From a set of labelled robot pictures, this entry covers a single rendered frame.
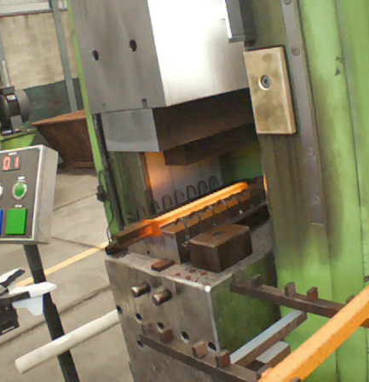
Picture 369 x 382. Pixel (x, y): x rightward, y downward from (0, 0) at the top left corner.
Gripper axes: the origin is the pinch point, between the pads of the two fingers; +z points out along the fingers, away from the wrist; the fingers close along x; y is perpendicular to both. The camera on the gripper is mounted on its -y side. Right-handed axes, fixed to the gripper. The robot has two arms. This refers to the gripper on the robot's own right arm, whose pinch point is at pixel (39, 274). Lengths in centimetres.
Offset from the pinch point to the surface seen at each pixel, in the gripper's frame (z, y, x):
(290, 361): 5, 2, 58
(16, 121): 220, -6, -502
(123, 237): 21.5, -0.6, 1.0
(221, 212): 46.0, 1.1, 7.6
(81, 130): 356, 36, -579
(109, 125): 30.6, -23.9, -9.4
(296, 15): 45, -41, 38
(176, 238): 31.0, 2.1, 7.6
